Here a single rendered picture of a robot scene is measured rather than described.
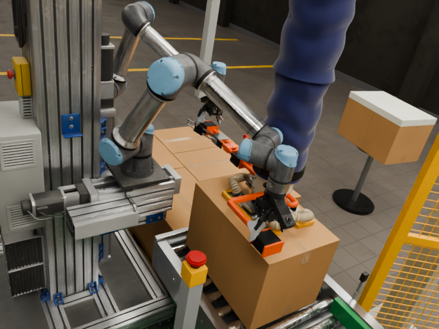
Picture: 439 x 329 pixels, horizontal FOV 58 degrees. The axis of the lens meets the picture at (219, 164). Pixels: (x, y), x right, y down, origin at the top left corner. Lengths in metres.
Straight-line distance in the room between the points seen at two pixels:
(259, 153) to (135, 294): 1.35
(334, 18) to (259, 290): 1.05
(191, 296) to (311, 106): 0.82
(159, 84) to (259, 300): 0.95
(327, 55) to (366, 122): 2.15
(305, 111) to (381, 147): 1.99
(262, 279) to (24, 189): 1.03
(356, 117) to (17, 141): 2.77
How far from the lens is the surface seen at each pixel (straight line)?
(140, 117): 1.47
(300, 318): 2.00
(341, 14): 1.45
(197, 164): 2.91
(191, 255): 1.40
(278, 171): 1.28
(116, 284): 2.42
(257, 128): 1.40
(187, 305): 1.52
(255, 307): 1.75
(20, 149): 1.71
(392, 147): 3.43
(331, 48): 1.47
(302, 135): 1.59
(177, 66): 1.33
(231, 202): 1.59
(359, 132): 3.64
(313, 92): 1.51
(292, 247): 1.69
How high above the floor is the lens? 1.99
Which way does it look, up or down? 29 degrees down
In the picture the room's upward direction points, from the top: 11 degrees clockwise
